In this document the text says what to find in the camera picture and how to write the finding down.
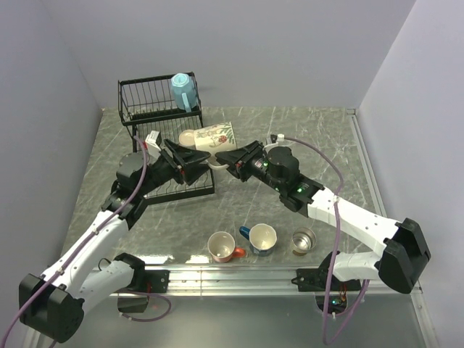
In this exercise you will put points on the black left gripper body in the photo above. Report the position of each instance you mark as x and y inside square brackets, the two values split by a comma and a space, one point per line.
[162, 171]

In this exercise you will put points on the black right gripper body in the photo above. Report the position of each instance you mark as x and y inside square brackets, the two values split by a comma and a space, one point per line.
[256, 166]

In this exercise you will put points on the cream mug green inside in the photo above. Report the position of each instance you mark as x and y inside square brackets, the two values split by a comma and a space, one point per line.
[213, 139]

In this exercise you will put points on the light blue faceted mug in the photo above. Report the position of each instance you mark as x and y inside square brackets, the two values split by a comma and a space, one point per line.
[183, 91]

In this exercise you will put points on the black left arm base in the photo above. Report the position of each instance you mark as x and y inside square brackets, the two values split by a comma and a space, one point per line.
[140, 300]

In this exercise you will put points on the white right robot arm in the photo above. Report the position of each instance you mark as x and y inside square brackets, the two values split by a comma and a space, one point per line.
[398, 251]

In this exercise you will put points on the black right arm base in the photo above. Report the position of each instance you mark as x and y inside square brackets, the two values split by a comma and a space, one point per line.
[314, 280]

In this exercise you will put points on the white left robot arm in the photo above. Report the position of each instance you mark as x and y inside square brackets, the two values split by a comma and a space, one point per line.
[55, 302]

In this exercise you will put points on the dark blue scalloped mug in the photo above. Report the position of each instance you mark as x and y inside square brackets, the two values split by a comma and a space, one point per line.
[262, 239]

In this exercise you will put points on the stainless steel cup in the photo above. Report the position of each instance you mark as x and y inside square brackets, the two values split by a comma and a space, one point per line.
[302, 241]

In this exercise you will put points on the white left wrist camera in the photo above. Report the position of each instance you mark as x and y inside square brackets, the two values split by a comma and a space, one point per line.
[152, 141]

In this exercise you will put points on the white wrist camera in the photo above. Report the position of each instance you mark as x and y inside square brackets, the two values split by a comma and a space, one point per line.
[274, 140]
[152, 141]

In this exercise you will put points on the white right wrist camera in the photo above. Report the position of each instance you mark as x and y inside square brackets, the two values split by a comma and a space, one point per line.
[274, 140]

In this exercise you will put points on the black wire dish rack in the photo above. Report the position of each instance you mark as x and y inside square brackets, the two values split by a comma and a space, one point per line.
[148, 104]

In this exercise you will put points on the pink mug orange handle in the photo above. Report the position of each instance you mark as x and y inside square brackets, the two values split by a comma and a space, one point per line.
[222, 247]

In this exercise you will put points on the aluminium mounting rail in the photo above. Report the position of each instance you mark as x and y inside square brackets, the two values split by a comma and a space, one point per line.
[188, 280]

